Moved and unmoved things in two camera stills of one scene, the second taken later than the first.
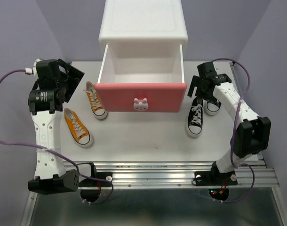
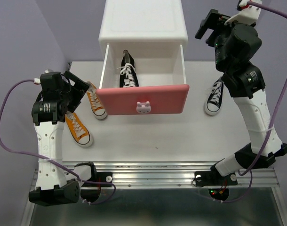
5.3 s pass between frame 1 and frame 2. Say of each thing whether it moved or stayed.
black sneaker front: moved
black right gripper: moved
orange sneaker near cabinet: stayed
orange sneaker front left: stayed
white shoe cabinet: stayed
